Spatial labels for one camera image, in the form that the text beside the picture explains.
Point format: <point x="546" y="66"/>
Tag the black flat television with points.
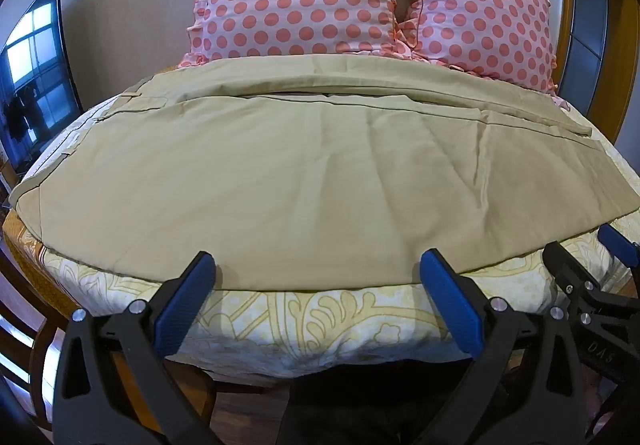
<point x="35" y="70"/>

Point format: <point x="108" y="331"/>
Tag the wooden frame with dark panels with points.
<point x="595" y="10"/>

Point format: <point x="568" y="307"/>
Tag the wooden chair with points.
<point x="22" y="325"/>

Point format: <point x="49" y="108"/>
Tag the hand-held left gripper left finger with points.
<point x="186" y="297"/>

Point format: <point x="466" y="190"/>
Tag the khaki pants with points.
<point x="300" y="185"/>

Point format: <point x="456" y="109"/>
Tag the yellow patterned bed sheet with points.
<point x="310" y="325"/>

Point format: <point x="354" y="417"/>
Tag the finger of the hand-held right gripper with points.
<point x="570" y="270"/>
<point x="619" y="241"/>

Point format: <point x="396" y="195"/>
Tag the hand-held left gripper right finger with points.
<point x="451" y="302"/>

